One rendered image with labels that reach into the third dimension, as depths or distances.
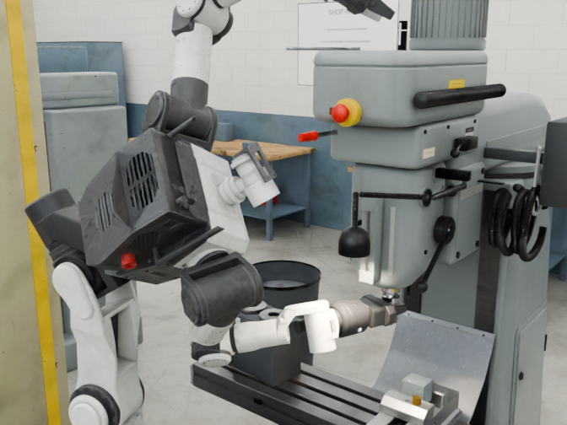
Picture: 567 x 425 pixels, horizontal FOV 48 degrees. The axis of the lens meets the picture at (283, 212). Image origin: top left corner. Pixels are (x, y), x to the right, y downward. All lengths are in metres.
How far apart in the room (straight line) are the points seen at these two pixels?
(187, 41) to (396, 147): 0.55
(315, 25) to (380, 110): 5.55
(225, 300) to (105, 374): 0.49
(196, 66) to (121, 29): 7.61
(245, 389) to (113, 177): 0.88
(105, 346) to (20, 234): 1.36
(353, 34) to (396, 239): 5.19
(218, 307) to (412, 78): 0.61
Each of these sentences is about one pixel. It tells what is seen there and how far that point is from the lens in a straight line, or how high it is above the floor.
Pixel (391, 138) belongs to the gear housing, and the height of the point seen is 1.70.
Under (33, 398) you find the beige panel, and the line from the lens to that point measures 3.18.
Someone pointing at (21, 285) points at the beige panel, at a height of 0.92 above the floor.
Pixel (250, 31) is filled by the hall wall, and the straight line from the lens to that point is 7.46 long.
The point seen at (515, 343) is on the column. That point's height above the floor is 1.02.
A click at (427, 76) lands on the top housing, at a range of 1.42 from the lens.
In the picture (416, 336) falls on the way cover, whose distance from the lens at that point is 2.12.
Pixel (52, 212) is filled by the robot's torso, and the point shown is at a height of 1.52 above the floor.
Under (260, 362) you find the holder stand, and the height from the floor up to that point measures 0.97.
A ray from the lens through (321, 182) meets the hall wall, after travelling 6.95.
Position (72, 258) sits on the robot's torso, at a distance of 1.59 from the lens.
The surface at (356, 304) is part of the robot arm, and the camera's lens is 1.61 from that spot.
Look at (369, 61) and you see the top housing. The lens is 1.38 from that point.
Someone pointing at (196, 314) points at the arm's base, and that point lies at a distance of 1.28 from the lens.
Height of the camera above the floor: 1.89
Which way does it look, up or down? 14 degrees down
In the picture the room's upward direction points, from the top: straight up
